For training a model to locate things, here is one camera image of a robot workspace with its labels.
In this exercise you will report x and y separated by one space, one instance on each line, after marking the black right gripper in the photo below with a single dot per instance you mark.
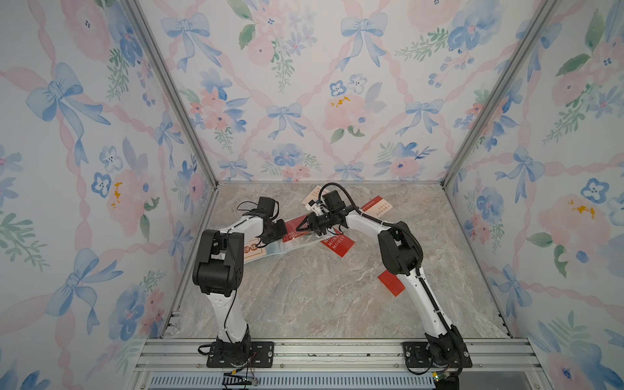
313 224

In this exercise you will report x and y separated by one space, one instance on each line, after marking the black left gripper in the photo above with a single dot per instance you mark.
279 223

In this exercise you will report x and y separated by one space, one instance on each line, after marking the pink good luck card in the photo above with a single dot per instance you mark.
313 195

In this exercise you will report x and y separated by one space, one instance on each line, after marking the cream card red circles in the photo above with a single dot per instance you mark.
254 250

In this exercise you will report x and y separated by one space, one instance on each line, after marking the red card gold text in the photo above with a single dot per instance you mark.
392 283

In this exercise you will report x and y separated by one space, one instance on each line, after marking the red card white text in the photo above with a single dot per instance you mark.
295 228

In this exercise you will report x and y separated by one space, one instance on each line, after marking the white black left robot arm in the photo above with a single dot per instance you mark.
218 271

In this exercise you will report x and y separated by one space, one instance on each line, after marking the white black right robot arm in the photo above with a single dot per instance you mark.
402 256

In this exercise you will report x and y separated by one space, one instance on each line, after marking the red money card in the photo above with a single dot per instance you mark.
338 243

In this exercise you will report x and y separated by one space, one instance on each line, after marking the red and cream card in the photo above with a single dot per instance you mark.
377 207

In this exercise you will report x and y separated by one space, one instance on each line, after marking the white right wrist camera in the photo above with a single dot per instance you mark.
316 207

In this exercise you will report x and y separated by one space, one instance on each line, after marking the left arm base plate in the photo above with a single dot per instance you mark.
257 354

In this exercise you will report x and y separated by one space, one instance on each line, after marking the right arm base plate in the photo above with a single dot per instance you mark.
423 354

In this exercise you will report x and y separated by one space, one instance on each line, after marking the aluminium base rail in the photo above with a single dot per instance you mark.
340 364

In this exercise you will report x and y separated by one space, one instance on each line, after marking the aluminium corner post left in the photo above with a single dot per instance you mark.
146 38

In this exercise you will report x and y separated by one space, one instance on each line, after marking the aluminium corner post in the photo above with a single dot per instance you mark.
534 30
146 38

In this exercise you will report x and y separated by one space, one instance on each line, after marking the aluminium corner post right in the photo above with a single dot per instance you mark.
534 30

